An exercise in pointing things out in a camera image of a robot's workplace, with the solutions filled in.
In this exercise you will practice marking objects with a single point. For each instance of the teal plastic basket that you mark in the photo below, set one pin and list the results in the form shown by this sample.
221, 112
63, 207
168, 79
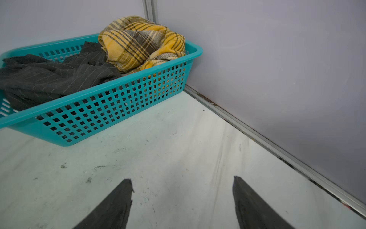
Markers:
74, 118

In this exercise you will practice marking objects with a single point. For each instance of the dark grey shirt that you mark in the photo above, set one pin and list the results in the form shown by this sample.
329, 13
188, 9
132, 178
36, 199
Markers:
30, 80

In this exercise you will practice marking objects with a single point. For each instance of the aluminium frame side rail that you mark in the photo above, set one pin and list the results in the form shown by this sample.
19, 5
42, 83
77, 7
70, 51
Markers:
314, 177

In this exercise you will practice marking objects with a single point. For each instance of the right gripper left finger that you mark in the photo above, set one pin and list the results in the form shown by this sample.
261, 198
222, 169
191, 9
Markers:
113, 212

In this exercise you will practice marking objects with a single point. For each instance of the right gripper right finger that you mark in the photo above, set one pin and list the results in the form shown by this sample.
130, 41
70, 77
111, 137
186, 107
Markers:
252, 211

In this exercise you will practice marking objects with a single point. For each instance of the yellow plaid shirt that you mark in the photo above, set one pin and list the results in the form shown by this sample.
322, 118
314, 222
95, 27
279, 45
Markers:
133, 44

